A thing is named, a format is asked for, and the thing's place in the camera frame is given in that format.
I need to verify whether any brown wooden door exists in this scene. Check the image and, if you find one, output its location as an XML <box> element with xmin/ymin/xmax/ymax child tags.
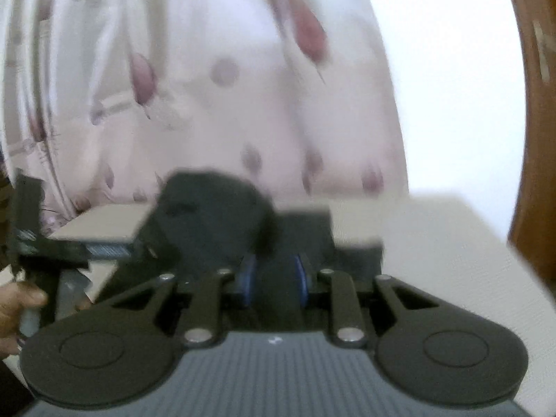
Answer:
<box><xmin>499</xmin><ymin>0</ymin><xmax>556</xmax><ymax>270</ymax></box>

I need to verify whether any brass door handle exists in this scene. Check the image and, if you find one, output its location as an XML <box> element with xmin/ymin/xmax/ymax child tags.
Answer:
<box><xmin>532</xmin><ymin>19</ymin><xmax>553</xmax><ymax>85</ymax></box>

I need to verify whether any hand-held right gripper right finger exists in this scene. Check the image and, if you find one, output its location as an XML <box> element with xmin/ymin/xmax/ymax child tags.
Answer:
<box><xmin>293</xmin><ymin>254</ymin><xmax>444</xmax><ymax>349</ymax></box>

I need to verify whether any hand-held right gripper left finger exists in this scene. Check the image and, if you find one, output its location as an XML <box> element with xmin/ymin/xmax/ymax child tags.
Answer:
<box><xmin>104</xmin><ymin>254</ymin><xmax>260</xmax><ymax>349</ymax></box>

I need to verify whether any person's left hand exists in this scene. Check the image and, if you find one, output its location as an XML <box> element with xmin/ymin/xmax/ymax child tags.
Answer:
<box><xmin>0</xmin><ymin>281</ymin><xmax>49</xmax><ymax>359</ymax></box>

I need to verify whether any black garment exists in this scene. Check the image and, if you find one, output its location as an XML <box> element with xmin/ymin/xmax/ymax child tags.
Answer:
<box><xmin>93</xmin><ymin>170</ymin><xmax>385</xmax><ymax>333</ymax></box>

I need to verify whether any cream leaf-print curtain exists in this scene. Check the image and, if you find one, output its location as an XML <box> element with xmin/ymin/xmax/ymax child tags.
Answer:
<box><xmin>0</xmin><ymin>0</ymin><xmax>411</xmax><ymax>222</ymax></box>

